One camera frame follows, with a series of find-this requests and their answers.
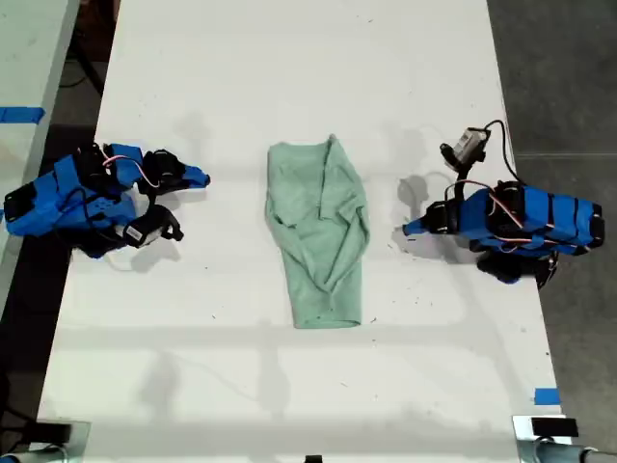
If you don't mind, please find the pale green t-shirt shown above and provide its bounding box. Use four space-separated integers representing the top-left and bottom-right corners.
263 134 372 331

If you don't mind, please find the long blue tape strip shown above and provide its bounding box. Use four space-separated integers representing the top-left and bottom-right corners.
0 106 46 125

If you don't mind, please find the white side table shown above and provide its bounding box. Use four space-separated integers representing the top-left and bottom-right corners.
0 0 82 295

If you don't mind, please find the short blue tape strip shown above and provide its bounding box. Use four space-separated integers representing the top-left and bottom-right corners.
533 387 562 407

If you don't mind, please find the small black box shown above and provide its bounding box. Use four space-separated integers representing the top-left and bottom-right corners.
530 417 579 438

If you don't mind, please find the grey metal pole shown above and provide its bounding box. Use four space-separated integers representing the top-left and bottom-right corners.
533 441 617 463

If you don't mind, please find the black camera stalk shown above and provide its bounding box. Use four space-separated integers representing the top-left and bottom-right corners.
454 160 484 184

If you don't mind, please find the black camera box white label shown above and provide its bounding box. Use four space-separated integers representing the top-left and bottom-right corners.
121 205 185 251

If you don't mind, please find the grey black camera box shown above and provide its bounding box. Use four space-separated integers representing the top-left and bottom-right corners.
439 126 489 172

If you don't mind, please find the black camera cable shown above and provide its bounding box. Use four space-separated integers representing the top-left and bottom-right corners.
483 120 523 186

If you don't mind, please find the black floor cable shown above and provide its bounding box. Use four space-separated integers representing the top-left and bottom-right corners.
60 41 106 96

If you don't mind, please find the metal table bracket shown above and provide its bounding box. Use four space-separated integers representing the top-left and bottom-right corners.
27 420 93 463
511 414 580 463

